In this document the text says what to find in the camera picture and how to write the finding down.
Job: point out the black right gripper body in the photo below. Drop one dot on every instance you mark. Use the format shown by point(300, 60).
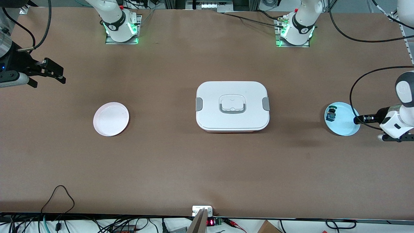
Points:
point(23, 65)

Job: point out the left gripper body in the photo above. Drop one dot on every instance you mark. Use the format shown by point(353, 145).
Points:
point(380, 115)

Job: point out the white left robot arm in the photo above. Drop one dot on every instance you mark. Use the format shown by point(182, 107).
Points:
point(304, 19)

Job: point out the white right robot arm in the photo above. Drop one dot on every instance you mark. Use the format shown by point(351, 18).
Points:
point(114, 16)

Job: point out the round light blue plate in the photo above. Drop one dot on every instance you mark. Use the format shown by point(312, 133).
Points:
point(344, 124)

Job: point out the round pale pink plate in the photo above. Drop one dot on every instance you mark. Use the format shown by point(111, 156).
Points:
point(111, 118)

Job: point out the brown cardboard box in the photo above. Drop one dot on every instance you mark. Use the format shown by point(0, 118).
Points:
point(268, 228)

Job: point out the white lid pink lunch box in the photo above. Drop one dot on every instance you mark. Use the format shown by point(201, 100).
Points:
point(213, 97)

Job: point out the black orange power strip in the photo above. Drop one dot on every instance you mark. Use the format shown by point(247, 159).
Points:
point(123, 229)

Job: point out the red clip lead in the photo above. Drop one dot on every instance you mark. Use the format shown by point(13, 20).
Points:
point(234, 225)

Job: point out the red LED display module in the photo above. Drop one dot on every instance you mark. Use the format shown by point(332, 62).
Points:
point(211, 222)

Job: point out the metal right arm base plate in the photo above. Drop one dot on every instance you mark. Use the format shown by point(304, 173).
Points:
point(138, 22)

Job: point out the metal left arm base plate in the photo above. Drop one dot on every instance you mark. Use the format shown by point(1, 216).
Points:
point(278, 40)

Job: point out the aluminium extrusion frame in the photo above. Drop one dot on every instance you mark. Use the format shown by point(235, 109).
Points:
point(190, 5)

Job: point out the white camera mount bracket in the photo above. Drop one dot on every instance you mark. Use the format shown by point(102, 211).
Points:
point(197, 208)

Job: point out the grey camera pole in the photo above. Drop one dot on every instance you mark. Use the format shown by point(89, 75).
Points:
point(199, 225)

